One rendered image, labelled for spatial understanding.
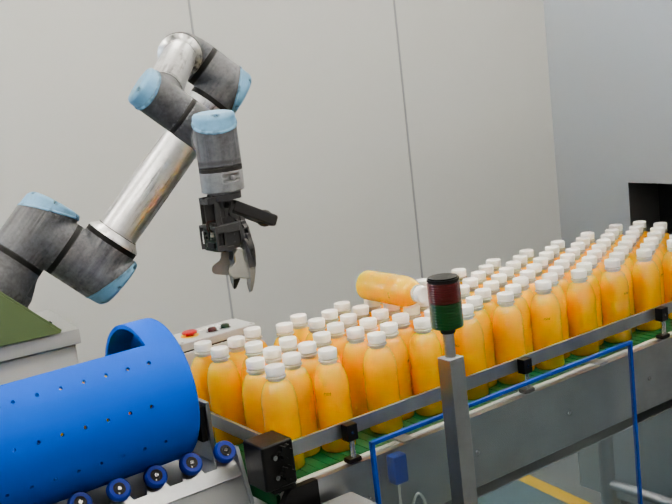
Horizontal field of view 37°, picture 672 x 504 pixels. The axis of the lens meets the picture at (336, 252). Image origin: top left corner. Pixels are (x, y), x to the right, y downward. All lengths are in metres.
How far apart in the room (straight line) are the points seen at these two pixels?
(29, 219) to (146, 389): 0.92
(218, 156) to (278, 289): 3.16
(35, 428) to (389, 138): 3.89
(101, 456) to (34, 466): 0.12
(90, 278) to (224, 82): 0.62
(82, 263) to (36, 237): 0.13
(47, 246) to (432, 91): 3.31
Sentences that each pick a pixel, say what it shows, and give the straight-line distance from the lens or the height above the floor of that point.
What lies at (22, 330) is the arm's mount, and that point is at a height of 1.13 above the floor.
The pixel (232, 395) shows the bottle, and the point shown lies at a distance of 2.18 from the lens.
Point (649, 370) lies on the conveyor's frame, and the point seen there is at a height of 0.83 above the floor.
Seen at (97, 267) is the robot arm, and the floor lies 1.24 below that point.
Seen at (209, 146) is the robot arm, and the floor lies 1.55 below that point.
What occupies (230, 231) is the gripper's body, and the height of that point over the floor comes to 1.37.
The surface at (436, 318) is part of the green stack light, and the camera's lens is 1.93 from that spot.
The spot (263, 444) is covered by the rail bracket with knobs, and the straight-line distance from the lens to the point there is 1.91.
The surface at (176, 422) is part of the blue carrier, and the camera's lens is 1.91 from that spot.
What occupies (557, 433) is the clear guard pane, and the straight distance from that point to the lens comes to 2.37.
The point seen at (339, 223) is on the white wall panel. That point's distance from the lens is 5.31.
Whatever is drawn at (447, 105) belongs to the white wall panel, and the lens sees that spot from 5.65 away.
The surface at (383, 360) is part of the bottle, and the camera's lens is 2.12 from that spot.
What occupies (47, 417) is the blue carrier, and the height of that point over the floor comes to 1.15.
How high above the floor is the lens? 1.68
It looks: 10 degrees down
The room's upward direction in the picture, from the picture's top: 7 degrees counter-clockwise
